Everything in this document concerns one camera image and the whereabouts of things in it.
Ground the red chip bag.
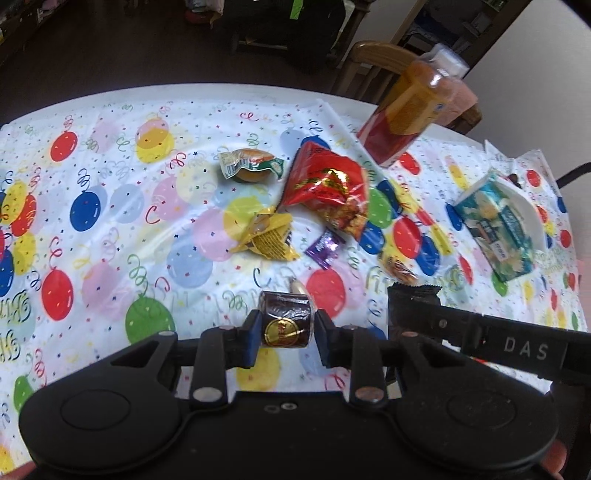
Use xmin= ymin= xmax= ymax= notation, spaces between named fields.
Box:
xmin=279 ymin=141 xmax=370 ymax=241

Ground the wooden chair far side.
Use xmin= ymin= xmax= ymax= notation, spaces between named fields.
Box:
xmin=331 ymin=40 xmax=483 ymax=135

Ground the balloon pattern tablecloth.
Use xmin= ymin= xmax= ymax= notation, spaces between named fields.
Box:
xmin=1 ymin=84 xmax=588 ymax=479

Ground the teal tissue pack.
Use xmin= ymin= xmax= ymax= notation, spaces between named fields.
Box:
xmin=454 ymin=169 xmax=541 ymax=282

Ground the yellow candy packet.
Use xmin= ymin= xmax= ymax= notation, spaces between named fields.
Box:
xmin=230 ymin=207 xmax=300 ymax=262

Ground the burger gummy packet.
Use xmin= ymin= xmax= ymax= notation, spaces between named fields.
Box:
xmin=218 ymin=148 xmax=284 ymax=183

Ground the small beige candy wrapper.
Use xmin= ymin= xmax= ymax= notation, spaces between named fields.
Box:
xmin=379 ymin=251 xmax=419 ymax=286

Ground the orange juice bottle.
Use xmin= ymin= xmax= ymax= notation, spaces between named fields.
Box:
xmin=358 ymin=44 xmax=478 ymax=167

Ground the purple candy wrapper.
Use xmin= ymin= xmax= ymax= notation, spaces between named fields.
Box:
xmin=304 ymin=229 xmax=346 ymax=270

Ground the person's right hand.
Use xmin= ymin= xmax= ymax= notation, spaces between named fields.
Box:
xmin=540 ymin=440 xmax=567 ymax=480

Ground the brown round chocolate cake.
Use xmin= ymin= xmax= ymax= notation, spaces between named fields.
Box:
xmin=259 ymin=291 xmax=312 ymax=349

